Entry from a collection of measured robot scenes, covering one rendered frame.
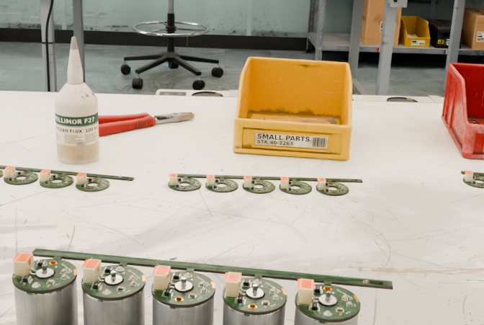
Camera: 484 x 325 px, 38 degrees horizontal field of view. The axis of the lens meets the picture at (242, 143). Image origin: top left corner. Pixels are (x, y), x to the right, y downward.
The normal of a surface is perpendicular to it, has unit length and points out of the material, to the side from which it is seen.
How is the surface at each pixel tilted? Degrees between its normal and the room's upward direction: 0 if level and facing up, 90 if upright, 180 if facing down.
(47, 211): 0
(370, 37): 90
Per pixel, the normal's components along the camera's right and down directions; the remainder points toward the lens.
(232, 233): 0.04, -0.94
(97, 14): 0.04, 0.33
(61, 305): 0.72, 0.26
